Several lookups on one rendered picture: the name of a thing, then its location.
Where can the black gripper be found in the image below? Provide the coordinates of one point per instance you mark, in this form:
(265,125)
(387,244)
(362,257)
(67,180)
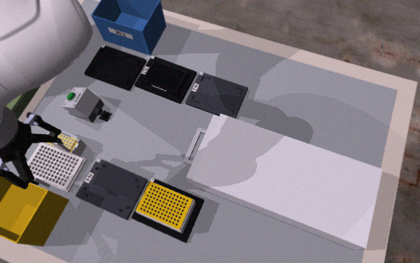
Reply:
(19,145)

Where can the grey bench mat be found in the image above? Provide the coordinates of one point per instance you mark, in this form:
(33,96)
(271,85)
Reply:
(150,135)

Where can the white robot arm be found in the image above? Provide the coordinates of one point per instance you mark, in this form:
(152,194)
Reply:
(38,40)

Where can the yellow waste bin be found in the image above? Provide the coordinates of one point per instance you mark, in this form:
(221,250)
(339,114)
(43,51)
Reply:
(18,205)

